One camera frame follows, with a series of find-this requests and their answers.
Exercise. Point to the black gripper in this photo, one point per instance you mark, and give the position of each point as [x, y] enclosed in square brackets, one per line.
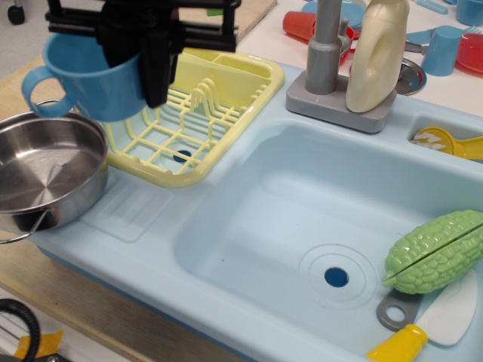
[119, 25]

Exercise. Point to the blue plastic cup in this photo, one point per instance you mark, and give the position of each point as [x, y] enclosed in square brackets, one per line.
[99, 91]

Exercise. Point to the stainless steel pan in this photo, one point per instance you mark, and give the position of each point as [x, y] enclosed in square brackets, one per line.
[53, 169]

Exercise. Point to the red plastic cup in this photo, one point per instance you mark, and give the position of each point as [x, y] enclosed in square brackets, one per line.
[299, 25]

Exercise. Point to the light blue upturned cup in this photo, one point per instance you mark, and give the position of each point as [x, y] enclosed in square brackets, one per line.
[440, 57]

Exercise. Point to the blue cup top right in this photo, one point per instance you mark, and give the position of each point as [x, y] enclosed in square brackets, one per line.
[469, 12]

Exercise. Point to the green plastic block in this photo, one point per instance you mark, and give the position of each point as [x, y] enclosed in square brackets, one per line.
[211, 12]

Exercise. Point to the yellow dish rack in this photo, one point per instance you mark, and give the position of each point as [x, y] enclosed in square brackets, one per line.
[213, 99]

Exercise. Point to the plywood board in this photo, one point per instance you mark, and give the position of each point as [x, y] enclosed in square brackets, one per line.
[250, 13]

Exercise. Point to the black caster wheel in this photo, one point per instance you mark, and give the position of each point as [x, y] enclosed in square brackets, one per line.
[16, 15]

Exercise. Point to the grey toy faucet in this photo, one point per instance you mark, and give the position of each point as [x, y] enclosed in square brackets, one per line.
[319, 91]

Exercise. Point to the cream toy detergent bottle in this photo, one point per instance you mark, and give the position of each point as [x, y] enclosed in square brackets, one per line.
[378, 55]

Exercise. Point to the light blue toy sink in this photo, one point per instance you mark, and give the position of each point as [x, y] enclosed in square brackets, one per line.
[279, 251]

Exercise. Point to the small metal lid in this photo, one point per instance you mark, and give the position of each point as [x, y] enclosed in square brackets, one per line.
[412, 78]

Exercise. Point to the orange tape piece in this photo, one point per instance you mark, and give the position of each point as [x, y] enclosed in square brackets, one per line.
[47, 344]

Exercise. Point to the yellow toy scoop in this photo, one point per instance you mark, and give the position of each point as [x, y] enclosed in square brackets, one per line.
[439, 139]

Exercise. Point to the green toy bitter gourd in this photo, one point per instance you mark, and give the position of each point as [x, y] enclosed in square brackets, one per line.
[435, 254]

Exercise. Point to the grey toy utensil handle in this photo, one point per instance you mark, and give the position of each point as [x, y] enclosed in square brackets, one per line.
[397, 309]

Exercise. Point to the white toy knife yellow handle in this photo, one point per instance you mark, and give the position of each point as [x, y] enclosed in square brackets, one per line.
[444, 322]

